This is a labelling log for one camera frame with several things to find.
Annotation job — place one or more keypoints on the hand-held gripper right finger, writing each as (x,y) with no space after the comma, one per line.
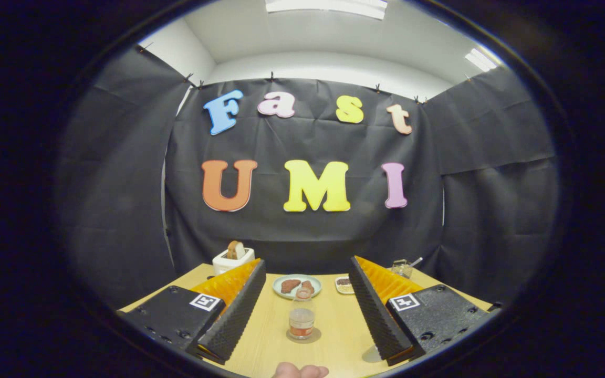
(376,315)

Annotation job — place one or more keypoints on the large ceiling light panel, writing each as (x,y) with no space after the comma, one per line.
(329,6)

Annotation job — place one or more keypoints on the small divided white dish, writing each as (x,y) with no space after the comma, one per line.
(343,286)

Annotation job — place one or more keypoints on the wooden table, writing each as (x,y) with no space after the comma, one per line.
(266,336)

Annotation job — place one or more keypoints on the brown round coaster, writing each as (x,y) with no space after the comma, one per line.
(317,334)

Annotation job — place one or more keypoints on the small ceiling light panel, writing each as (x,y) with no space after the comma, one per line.
(481,60)

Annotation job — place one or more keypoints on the black backdrop cloth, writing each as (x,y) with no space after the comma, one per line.
(139,184)

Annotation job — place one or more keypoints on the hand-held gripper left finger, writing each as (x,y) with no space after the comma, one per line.
(237,315)

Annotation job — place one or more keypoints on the white toaster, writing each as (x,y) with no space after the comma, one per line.
(226,265)

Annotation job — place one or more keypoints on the brown meat piece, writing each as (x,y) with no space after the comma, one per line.
(308,286)
(290,285)

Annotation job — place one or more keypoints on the clear juice bottle red label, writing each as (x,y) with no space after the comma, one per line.
(302,320)

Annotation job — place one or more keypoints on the bread slice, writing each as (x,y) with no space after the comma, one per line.
(236,250)

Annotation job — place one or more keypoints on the pale green plate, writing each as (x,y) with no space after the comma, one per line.
(279,291)

